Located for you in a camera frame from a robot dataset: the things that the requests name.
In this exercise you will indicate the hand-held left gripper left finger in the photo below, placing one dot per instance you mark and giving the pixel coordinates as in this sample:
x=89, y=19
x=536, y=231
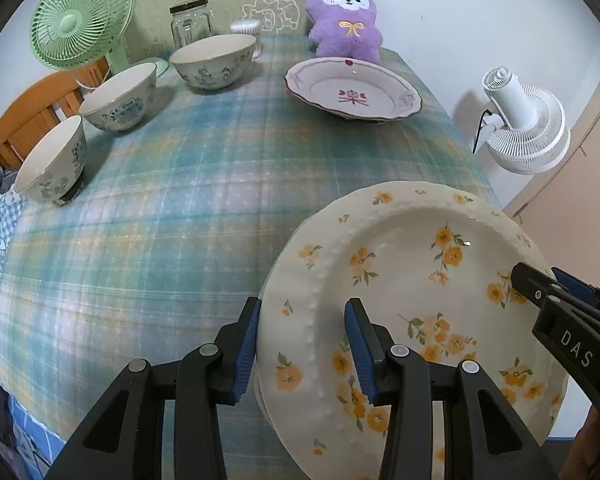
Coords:
x=245, y=355

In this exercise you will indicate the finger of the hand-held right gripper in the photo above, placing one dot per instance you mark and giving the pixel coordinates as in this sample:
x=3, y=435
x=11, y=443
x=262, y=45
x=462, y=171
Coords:
x=570, y=340
x=575, y=285

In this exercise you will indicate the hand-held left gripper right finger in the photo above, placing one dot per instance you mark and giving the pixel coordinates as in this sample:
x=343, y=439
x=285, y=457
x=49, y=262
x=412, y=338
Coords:
x=357, y=345

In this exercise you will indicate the yellow floral white plate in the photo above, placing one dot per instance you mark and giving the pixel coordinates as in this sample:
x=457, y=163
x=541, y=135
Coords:
x=405, y=260

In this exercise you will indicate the large blue patterned bowl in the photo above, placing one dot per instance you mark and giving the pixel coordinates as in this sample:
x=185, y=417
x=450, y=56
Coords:
x=210, y=55

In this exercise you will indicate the green plaid tablecloth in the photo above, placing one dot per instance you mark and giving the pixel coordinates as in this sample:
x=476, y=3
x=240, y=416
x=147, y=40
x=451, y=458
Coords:
x=180, y=210

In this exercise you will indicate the white fan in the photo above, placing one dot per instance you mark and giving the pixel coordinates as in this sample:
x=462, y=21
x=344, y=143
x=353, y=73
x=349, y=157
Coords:
x=530, y=130

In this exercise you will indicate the pink plate with red pattern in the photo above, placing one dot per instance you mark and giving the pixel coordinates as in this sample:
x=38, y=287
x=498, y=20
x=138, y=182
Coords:
x=350, y=85

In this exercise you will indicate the small blue patterned bowl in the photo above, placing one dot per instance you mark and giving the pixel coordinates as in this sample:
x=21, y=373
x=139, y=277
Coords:
x=50, y=155

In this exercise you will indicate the medium blue patterned bowl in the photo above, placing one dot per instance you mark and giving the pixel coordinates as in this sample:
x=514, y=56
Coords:
x=120, y=90

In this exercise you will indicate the purple plush toy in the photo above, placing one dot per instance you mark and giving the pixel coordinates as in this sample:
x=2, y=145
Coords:
x=340, y=35

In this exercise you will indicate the cotton swab container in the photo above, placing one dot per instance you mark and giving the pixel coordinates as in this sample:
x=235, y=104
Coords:
x=245, y=27

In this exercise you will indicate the wooden chair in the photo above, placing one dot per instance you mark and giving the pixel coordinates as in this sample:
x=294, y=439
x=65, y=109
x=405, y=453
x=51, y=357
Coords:
x=25, y=110

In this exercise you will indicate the glass jar with black lid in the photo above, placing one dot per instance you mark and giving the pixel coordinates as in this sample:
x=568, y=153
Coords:
x=190, y=25

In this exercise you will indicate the green desk fan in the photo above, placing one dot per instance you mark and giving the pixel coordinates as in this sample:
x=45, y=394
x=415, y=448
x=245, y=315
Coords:
x=75, y=25

